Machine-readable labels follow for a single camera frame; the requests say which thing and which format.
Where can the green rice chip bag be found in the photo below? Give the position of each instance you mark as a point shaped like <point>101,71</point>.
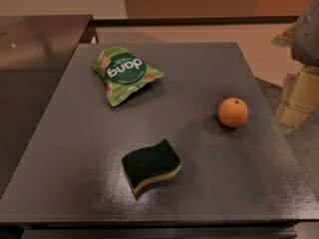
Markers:
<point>123,73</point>

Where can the green and yellow sponge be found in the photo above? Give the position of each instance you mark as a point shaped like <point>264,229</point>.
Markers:
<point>151,164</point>

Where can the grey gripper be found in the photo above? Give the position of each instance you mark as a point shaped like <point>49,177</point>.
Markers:
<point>307,37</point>

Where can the orange fruit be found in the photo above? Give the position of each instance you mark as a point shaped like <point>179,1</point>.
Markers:
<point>233,112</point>

